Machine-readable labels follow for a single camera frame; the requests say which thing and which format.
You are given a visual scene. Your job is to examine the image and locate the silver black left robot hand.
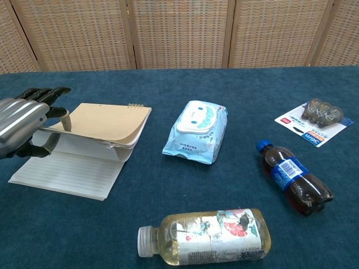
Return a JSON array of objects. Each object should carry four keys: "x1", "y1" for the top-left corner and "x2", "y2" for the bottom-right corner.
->
[{"x1": 0, "y1": 87, "x2": 72, "y2": 161}]

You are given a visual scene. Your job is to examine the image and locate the tan spiral notebook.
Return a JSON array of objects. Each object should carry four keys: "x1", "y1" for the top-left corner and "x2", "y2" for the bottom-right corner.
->
[{"x1": 8, "y1": 103, "x2": 153, "y2": 202}]

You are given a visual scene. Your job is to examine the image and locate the teal velvet tablecloth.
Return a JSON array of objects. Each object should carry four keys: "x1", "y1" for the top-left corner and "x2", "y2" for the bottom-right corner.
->
[{"x1": 0, "y1": 66, "x2": 359, "y2": 269}]

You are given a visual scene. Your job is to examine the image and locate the light blue wet wipes pack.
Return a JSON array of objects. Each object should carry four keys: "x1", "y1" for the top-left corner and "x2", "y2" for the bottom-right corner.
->
[{"x1": 162, "y1": 100, "x2": 228, "y2": 166}]

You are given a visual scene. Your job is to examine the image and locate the woven wooden folding screen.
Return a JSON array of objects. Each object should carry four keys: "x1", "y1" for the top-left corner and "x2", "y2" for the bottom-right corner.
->
[{"x1": 0, "y1": 0, "x2": 359, "y2": 75}]

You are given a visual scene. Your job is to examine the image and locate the floral label tea bottle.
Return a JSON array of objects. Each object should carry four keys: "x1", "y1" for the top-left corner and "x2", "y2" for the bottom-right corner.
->
[{"x1": 137, "y1": 207, "x2": 272, "y2": 266}]

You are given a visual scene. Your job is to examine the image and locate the blue label cola bottle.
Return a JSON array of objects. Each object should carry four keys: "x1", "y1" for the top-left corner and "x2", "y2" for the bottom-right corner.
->
[{"x1": 255, "y1": 138, "x2": 335, "y2": 216}]

